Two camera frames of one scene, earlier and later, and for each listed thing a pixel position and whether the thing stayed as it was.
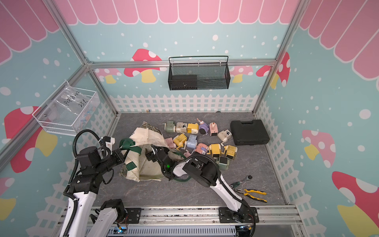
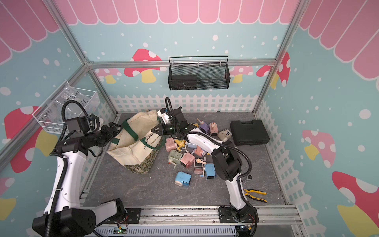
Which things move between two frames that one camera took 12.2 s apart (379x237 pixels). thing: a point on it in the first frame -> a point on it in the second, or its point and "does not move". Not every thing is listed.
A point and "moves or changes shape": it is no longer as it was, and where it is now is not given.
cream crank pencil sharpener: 224,135 does not move
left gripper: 120,158 -> 109,135
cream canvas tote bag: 136,166 moves or changes shape
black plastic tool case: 248,134 does not move
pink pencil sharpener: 213,129 does not move
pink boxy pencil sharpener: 170,143 does not move
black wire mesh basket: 199,72 does not move
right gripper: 152,155 -> 162,132
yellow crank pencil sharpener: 179,140 does not move
